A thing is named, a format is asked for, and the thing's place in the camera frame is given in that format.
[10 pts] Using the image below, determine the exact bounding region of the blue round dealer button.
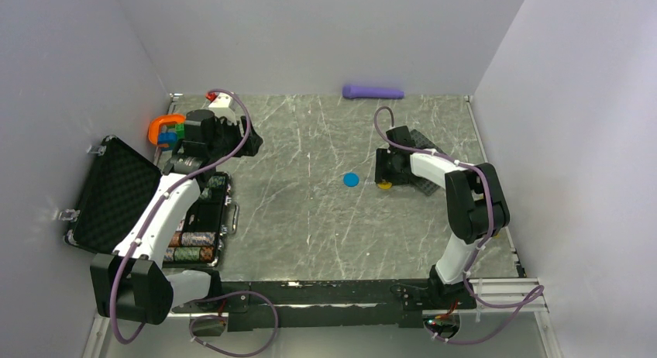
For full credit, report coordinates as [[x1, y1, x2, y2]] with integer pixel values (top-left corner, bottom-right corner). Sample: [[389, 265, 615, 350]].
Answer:
[[342, 172, 360, 188]]

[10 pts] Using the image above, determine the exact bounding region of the purple cylinder tube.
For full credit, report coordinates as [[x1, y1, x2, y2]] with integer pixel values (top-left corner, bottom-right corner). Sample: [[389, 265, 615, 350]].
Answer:
[[342, 84, 405, 99]]

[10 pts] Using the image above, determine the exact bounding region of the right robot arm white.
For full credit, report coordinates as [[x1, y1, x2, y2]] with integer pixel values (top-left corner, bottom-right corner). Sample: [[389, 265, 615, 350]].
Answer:
[[375, 126, 510, 308]]

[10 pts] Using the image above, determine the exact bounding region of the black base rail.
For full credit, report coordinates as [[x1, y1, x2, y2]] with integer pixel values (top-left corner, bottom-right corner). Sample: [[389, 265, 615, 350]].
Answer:
[[173, 278, 476, 332]]

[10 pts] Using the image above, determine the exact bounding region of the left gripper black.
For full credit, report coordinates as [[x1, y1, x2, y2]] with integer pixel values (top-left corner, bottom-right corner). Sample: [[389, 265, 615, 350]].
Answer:
[[208, 115, 263, 160]]

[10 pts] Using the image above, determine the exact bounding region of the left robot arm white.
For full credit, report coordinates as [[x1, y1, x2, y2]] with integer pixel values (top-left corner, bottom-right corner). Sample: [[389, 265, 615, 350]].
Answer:
[[90, 109, 263, 325]]

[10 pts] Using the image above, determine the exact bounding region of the blue green chip stack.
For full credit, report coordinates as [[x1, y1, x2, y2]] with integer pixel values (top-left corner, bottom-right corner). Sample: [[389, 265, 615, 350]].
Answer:
[[207, 174, 226, 189]]

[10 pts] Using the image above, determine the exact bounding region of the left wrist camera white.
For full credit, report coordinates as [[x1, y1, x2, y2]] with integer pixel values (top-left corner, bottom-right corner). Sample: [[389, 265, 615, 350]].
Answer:
[[205, 91, 238, 126]]

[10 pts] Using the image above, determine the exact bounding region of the brown red chip stack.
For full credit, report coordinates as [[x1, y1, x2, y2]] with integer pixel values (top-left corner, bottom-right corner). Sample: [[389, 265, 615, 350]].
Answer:
[[168, 232, 183, 247]]

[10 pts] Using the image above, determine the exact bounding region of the dark grey building plate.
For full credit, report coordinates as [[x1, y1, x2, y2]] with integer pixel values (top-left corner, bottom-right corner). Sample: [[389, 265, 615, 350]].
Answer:
[[409, 129, 445, 196]]

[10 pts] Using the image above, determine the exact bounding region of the black poker chip case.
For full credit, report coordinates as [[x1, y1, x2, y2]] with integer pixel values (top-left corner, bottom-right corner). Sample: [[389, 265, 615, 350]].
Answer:
[[61, 136, 239, 267]]

